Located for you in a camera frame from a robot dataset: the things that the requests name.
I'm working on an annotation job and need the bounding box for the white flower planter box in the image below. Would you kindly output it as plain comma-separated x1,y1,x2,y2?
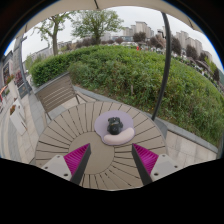
8,103,28,136

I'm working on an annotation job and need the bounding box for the lilac mouse pad with wrist rest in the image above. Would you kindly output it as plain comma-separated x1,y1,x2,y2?
93,110,136,147

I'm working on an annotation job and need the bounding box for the thin-trunked sparse tree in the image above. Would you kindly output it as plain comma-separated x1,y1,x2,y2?
33,11,76,57

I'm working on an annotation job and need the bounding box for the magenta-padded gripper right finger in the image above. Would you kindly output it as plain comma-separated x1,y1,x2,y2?
131,143,183,186

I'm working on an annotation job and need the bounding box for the dark curved parasol pole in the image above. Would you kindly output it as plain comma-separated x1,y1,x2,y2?
151,12,172,122

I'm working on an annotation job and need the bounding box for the round leafy tree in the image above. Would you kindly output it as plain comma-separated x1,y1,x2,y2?
70,9,124,46

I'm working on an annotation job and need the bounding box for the brown slatted chair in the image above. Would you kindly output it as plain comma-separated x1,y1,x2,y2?
34,71,89,121

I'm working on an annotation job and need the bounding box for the grey sign pillar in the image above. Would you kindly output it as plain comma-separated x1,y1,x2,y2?
13,34,33,99

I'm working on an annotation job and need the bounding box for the beige parasol canopy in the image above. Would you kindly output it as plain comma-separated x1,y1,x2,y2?
24,0,203,34

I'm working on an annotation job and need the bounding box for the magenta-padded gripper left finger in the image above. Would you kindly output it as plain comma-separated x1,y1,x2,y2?
41,143,92,186

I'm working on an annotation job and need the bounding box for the group of apartment buildings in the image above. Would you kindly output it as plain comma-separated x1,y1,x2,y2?
121,20,211,64

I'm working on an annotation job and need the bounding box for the black computer mouse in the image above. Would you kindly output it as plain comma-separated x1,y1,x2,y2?
106,116,124,136

